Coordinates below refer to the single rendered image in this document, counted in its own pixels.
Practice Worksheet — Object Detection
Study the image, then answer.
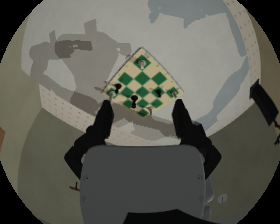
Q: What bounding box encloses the white chess piece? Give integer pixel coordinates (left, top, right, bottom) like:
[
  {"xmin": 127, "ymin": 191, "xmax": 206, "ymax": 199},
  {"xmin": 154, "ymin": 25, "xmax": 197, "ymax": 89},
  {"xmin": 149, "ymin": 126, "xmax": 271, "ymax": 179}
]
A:
[{"xmin": 148, "ymin": 107, "xmax": 153, "ymax": 117}]

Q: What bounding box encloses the green and cream chessboard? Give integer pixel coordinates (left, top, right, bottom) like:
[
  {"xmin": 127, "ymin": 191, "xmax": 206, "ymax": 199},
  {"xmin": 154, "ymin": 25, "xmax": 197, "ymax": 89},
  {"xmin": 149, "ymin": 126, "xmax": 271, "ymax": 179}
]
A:
[{"xmin": 101, "ymin": 48, "xmax": 184, "ymax": 120}]

